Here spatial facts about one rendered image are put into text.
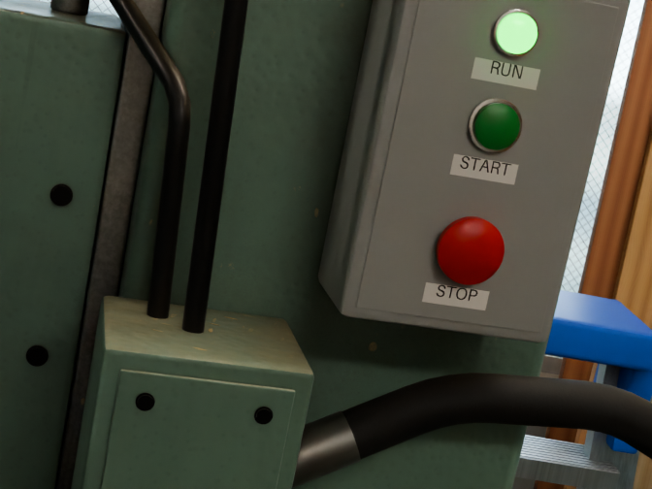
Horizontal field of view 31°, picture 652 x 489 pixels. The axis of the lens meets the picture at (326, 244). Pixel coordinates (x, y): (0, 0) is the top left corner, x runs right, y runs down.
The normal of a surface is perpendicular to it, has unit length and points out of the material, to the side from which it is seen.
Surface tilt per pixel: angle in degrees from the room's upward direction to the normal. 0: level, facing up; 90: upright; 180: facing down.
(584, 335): 90
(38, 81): 90
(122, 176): 90
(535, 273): 90
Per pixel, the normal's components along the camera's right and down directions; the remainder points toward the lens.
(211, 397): 0.18, 0.24
